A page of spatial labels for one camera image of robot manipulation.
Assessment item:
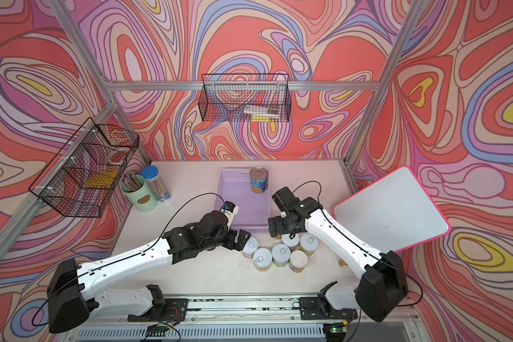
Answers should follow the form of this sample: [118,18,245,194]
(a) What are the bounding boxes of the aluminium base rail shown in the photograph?
[62,295,428,341]

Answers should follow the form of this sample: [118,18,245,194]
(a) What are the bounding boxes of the yellow item in wire basket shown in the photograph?
[84,171,118,189]

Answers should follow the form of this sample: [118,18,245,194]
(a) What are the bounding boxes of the aluminium frame post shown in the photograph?
[343,0,429,167]

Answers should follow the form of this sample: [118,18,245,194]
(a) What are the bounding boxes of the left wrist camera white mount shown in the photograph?
[220,201,239,226]

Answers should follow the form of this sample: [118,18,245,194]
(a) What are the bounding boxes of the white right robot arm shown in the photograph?
[268,187,408,322]

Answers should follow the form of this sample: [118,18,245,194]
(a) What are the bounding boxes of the pink label can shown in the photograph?
[241,237,259,259]

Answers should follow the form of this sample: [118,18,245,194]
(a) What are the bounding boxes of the markers in wire basket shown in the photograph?
[243,105,281,122]

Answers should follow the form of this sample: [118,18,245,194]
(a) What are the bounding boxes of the green label can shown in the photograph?
[272,244,292,267]

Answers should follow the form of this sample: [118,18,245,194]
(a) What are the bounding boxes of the silver pull tab can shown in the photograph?
[282,234,300,252]

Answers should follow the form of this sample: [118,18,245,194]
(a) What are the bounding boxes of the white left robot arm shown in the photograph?
[46,210,251,334]

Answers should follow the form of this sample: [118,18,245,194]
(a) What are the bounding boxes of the whiteboard with pink rim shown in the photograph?
[333,167,452,252]

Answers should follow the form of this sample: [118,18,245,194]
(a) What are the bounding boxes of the black wire basket left wall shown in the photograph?
[29,118,140,218]

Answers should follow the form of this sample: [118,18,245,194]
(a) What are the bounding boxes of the orange label can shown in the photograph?
[253,248,273,272]

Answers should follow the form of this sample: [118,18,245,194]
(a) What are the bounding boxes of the black wire basket back wall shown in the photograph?
[198,72,292,123]

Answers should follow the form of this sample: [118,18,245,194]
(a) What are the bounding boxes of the black wire basket wall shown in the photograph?
[29,118,140,218]
[198,72,292,123]

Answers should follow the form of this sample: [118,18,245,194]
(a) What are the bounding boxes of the purple perforated plastic basket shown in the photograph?
[217,168,272,234]

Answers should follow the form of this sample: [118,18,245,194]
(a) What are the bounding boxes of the green pencil cup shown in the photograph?
[121,172,158,212]

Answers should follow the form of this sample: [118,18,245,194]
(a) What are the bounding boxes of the blue lid pencil jar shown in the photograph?
[141,165,172,202]

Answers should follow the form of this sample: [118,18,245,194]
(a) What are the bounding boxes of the blue label soup can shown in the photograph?
[249,167,268,193]

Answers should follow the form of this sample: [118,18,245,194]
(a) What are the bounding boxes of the beige lid can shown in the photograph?
[289,250,309,273]

